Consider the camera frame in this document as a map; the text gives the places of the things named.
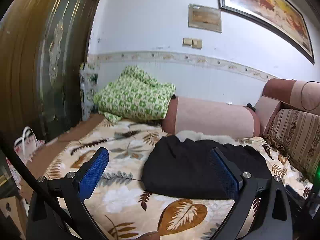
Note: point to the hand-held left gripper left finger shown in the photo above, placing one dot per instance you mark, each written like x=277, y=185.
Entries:
x=91, y=172

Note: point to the wooden door with glass pane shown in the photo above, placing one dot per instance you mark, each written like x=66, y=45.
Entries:
x=42, y=55

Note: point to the small black object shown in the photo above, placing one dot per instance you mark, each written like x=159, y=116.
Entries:
x=250, y=106

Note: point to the leaf print blanket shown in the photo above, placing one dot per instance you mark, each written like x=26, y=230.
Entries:
x=120, y=200

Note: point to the green patterned knit blanket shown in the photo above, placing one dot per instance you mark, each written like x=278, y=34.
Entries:
x=135, y=95

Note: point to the striped brown sofa cushion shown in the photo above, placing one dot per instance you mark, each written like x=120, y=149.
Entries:
x=295, y=135

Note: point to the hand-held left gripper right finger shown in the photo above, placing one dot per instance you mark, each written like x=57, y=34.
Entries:
x=226, y=172

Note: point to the small wall picture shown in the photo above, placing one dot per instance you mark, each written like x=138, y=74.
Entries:
x=205, y=18

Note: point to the black coat with fur collar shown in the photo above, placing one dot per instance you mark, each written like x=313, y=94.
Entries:
x=185, y=165

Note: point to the framed painting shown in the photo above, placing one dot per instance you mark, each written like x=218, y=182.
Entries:
x=270, y=7

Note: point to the pink sofa bolster armrest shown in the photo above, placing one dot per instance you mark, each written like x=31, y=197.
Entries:
x=212, y=117

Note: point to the clear plastic bag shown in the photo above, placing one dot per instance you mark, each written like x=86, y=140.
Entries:
x=87, y=90

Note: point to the beige wall switch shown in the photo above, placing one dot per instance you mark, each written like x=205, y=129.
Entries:
x=187, y=42
x=197, y=43

